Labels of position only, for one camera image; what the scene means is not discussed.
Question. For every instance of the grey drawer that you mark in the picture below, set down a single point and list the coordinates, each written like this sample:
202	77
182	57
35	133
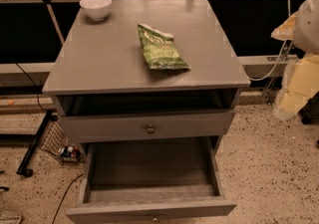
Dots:
119	127
150	180

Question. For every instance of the white ceramic bowl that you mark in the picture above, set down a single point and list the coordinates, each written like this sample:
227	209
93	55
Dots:
96	10

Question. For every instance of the wire mesh basket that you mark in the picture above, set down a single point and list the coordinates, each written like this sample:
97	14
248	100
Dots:
55	143

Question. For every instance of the yellow foam padded gripper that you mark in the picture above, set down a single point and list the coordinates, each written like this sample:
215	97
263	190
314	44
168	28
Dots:
307	25

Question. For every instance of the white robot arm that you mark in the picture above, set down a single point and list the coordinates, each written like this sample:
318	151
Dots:
301	79

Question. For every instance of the black metal bar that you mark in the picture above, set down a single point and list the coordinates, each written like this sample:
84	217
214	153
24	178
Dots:
23	168

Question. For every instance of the grey top drawer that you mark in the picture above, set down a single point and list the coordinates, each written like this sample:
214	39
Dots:
119	127

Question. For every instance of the grey wooden drawer cabinet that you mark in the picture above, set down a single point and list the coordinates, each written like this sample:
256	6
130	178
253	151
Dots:
101	69

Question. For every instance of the green chip bag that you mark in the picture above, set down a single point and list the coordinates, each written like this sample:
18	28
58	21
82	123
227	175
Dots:
159	49

